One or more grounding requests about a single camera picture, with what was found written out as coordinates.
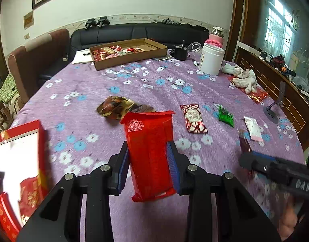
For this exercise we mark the plain red snack packet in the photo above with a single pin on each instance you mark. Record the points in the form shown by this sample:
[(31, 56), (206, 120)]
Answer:
[(147, 151)]

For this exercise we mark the long red snack packet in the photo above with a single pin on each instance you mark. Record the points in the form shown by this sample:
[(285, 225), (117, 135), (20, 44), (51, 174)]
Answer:
[(3, 216)]

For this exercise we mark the pink sleeved bottle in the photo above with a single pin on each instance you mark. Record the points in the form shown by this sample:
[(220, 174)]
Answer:
[(215, 41)]

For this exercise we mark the green snack packet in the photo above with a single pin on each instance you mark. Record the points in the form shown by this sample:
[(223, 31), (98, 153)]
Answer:
[(226, 117)]

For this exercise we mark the brown gold snack packet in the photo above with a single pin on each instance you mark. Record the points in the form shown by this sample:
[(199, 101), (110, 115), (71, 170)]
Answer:
[(114, 107)]

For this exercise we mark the wooden sideboard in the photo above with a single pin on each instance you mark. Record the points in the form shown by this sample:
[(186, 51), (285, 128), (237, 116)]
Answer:
[(270, 80)]

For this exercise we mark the green patterned blanket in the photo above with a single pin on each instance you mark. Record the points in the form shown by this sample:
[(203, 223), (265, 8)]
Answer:
[(6, 85)]

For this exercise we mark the clear plastic container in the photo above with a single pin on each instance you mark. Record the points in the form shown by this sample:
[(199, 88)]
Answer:
[(194, 47)]

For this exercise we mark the dark gadget pile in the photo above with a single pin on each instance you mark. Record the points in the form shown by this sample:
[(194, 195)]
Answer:
[(277, 61)]

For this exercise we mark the white plastic jar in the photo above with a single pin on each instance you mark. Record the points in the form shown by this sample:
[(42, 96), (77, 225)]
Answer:
[(211, 60)]

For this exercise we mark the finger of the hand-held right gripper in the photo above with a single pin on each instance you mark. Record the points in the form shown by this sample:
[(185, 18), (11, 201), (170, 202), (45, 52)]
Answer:
[(264, 156)]

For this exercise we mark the grey phone stand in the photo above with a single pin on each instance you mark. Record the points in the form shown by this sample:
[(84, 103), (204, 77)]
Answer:
[(281, 93)]

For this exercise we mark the thin booklet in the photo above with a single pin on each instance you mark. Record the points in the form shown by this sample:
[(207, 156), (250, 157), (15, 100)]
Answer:
[(162, 58)]

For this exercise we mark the dark red patterned snack packet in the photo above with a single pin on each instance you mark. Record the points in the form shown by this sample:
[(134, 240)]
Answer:
[(193, 118)]

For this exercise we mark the small wall plaque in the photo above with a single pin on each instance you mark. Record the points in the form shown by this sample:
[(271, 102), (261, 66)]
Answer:
[(28, 20)]

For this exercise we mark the brown armchair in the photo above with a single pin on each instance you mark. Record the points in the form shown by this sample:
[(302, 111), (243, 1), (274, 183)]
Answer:
[(31, 60)]

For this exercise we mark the wall socket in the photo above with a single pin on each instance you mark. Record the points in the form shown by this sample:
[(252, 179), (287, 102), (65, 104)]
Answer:
[(26, 36)]

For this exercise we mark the black leather sofa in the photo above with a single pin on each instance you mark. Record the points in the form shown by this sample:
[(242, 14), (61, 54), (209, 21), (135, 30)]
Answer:
[(119, 32)]

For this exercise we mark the white paper sheet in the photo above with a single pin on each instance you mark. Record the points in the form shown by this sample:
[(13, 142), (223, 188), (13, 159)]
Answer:
[(80, 56)]

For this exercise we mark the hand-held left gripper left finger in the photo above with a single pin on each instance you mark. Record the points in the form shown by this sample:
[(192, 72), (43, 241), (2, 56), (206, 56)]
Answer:
[(123, 174)]

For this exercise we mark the long cardboard box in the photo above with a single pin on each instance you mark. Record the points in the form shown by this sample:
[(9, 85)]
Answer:
[(124, 60)]

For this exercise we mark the white work glove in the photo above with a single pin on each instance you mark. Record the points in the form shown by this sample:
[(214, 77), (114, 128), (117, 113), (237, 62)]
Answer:
[(247, 80), (230, 68)]

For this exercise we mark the purple floral tablecloth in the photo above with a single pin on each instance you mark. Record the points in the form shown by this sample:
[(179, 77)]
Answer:
[(94, 93)]

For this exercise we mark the black clamp device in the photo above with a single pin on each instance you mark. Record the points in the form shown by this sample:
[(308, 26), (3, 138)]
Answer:
[(90, 24), (103, 22)]

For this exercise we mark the red envelope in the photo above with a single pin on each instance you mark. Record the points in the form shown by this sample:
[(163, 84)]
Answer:
[(259, 97)]

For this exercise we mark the person's right hand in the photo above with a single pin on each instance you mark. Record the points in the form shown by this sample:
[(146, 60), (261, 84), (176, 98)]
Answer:
[(288, 221)]

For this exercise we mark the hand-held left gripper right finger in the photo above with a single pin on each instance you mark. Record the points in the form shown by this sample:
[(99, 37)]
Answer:
[(173, 169)]

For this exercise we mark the red tray box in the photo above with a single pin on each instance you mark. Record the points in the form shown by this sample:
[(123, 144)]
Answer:
[(18, 131)]

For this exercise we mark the white pink-dotted snack packet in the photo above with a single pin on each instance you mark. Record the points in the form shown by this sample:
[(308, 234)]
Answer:
[(254, 129)]

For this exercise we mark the large red flowered snack packet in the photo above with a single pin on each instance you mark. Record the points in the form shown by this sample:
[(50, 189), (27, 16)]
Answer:
[(29, 199)]

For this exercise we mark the wooden framed mirror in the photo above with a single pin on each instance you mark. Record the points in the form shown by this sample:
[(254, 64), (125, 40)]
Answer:
[(241, 17)]

